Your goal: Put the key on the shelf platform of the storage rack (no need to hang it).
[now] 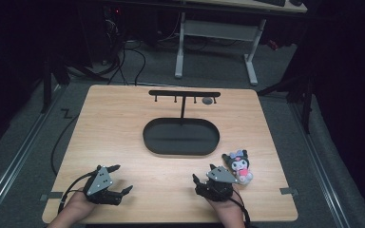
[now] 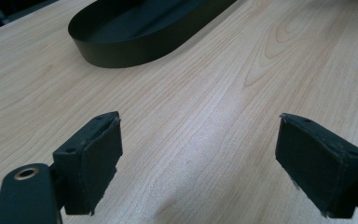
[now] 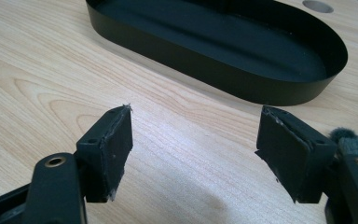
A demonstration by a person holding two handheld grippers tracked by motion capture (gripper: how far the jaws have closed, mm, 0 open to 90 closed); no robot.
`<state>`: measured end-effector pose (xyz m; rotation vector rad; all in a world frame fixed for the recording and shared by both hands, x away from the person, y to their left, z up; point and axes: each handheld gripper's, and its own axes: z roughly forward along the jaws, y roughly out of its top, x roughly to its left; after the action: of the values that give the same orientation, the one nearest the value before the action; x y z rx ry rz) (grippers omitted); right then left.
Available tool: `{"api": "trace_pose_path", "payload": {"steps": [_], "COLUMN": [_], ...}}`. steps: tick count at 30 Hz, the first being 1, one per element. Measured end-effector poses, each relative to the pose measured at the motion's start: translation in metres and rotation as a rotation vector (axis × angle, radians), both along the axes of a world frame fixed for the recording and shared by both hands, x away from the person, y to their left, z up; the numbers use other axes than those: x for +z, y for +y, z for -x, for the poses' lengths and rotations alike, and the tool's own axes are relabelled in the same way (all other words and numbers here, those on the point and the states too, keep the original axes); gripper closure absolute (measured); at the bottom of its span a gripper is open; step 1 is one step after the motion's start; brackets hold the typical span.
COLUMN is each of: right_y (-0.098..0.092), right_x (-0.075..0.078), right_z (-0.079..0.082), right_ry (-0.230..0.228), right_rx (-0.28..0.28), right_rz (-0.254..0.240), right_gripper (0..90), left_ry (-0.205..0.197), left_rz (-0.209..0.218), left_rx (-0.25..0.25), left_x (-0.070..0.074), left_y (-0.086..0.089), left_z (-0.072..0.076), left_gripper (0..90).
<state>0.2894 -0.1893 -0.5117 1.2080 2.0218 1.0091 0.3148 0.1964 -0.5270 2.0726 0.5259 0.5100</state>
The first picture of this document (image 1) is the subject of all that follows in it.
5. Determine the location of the black computer tower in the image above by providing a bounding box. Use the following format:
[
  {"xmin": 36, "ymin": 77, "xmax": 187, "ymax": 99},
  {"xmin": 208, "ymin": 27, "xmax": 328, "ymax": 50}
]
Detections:
[{"xmin": 103, "ymin": 4, "xmax": 125, "ymax": 44}]

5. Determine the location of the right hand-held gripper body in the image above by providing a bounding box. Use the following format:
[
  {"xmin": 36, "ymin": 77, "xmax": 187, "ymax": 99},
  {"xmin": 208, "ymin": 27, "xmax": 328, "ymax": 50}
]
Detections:
[{"xmin": 194, "ymin": 166, "xmax": 240, "ymax": 203}]

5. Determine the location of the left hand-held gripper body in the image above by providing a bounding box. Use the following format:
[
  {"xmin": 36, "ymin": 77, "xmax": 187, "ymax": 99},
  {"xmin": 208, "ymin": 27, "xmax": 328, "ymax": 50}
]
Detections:
[{"xmin": 82, "ymin": 164, "xmax": 124, "ymax": 206}]

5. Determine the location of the black thin floor cable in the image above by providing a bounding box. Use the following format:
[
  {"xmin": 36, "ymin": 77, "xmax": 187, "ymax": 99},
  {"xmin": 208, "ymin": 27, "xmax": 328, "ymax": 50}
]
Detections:
[{"xmin": 50, "ymin": 113, "xmax": 80, "ymax": 177}]

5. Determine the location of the black hook stand with tray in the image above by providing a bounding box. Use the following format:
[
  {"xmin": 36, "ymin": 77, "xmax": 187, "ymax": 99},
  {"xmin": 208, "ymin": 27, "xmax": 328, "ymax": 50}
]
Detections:
[{"xmin": 142, "ymin": 89, "xmax": 221, "ymax": 157}]

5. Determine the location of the grey tape strip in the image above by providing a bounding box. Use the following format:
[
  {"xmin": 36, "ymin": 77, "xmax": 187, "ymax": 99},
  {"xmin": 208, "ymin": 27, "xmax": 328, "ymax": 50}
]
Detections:
[
  {"xmin": 279, "ymin": 187, "xmax": 299, "ymax": 196},
  {"xmin": 39, "ymin": 191, "xmax": 65, "ymax": 202}
]

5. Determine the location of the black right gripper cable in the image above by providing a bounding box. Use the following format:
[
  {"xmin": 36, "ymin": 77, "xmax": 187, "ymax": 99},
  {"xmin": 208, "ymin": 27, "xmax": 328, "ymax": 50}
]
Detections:
[{"xmin": 229, "ymin": 189, "xmax": 252, "ymax": 228}]

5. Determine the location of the metal floor rail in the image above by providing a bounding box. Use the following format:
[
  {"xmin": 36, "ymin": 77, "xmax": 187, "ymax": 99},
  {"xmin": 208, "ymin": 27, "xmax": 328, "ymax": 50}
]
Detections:
[
  {"xmin": 0, "ymin": 84, "xmax": 65, "ymax": 222},
  {"xmin": 289, "ymin": 103, "xmax": 351, "ymax": 228}
]

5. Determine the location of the black metal stand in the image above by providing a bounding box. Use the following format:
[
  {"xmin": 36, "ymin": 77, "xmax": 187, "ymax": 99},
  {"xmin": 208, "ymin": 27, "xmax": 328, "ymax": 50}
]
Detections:
[
  {"xmin": 40, "ymin": 55, "xmax": 71, "ymax": 114},
  {"xmin": 257, "ymin": 70, "xmax": 314, "ymax": 134}
]

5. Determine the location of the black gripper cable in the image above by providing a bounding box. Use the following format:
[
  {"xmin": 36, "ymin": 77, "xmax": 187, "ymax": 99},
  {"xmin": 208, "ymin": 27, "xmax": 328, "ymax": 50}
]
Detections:
[
  {"xmin": 57, "ymin": 171, "xmax": 97, "ymax": 214},
  {"xmin": 229, "ymin": 189, "xmax": 252, "ymax": 228}
]

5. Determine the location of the white-legged desk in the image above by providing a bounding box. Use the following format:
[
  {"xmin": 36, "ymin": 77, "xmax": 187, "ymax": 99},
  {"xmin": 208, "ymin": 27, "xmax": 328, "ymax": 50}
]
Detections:
[{"xmin": 174, "ymin": 0, "xmax": 308, "ymax": 86}]

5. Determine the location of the black floor cable bundle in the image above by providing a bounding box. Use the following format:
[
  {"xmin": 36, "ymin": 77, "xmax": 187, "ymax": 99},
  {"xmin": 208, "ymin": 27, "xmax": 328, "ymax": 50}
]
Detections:
[{"xmin": 103, "ymin": 37, "xmax": 147, "ymax": 86}]

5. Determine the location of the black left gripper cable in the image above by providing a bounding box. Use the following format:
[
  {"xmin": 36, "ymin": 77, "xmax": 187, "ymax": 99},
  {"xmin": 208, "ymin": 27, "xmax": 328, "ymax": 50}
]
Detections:
[{"xmin": 57, "ymin": 171, "xmax": 97, "ymax": 214}]

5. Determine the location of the person's left hand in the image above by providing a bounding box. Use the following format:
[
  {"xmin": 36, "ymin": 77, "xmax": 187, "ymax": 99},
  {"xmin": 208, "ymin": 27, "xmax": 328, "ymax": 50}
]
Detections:
[{"xmin": 60, "ymin": 188, "xmax": 98, "ymax": 224}]

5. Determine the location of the person's right hand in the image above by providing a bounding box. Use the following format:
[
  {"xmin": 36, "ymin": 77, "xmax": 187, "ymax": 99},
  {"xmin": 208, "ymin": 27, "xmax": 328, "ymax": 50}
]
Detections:
[{"xmin": 205, "ymin": 189, "xmax": 245, "ymax": 222}]

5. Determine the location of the black and pink plush toy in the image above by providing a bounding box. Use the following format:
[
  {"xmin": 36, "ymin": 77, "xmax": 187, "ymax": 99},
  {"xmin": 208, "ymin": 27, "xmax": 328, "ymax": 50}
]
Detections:
[{"xmin": 221, "ymin": 149, "xmax": 255, "ymax": 185}]

